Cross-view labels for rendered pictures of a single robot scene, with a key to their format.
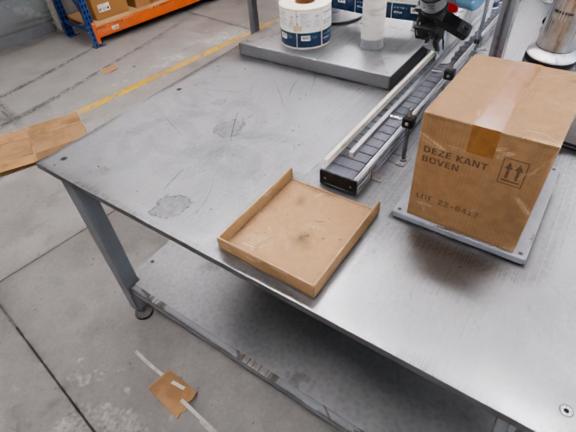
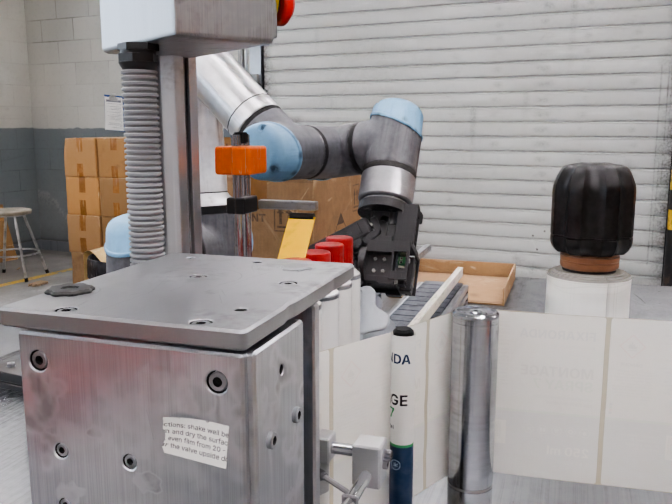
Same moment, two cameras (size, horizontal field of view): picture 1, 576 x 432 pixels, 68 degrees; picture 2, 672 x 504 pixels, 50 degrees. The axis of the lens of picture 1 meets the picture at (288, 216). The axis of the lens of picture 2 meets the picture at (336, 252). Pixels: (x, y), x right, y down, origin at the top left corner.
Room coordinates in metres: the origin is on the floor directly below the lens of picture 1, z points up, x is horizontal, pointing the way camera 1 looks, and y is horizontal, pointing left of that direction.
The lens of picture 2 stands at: (2.22, -0.88, 1.22)
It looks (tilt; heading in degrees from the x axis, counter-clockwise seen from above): 10 degrees down; 160
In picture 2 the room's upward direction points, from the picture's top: straight up
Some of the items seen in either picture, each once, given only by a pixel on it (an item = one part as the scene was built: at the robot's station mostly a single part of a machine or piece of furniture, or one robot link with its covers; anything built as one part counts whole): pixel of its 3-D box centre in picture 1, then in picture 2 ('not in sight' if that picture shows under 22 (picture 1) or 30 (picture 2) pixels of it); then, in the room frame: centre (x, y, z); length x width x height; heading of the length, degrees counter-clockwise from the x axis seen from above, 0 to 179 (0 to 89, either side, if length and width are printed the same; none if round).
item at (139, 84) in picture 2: not in sight; (143, 167); (1.56, -0.82, 1.18); 0.04 x 0.04 x 0.21
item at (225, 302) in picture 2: not in sight; (200, 288); (1.89, -0.83, 1.14); 0.14 x 0.11 x 0.01; 142
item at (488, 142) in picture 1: (493, 148); (286, 236); (0.76, -0.47, 0.99); 0.30 x 0.24 x 0.27; 141
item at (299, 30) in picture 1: (305, 20); not in sight; (1.73, -0.14, 0.95); 0.20 x 0.20 x 0.14
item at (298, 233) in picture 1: (301, 224); (455, 279); (0.71, -0.03, 0.85); 0.30 x 0.26 x 0.04; 142
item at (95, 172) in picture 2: not in sight; (169, 218); (-2.94, -0.27, 0.57); 1.20 x 0.85 x 1.14; 137
